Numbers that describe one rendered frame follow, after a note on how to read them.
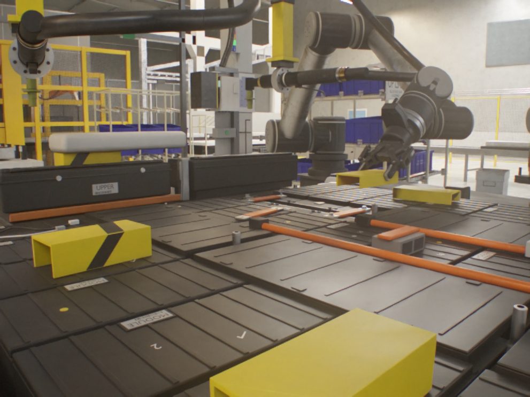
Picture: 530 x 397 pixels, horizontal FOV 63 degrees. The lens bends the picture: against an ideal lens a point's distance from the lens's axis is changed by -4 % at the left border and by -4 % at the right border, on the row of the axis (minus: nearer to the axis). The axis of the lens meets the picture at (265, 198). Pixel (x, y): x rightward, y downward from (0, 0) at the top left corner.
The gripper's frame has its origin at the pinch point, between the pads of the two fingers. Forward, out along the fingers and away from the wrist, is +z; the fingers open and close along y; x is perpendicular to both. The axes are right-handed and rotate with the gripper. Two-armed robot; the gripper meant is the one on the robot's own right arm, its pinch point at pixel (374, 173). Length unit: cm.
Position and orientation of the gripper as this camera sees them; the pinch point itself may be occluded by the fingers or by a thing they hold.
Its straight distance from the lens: 113.1
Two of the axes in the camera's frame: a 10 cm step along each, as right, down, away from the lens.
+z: -5.6, 7.2, -4.1
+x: -4.7, -6.9, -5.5
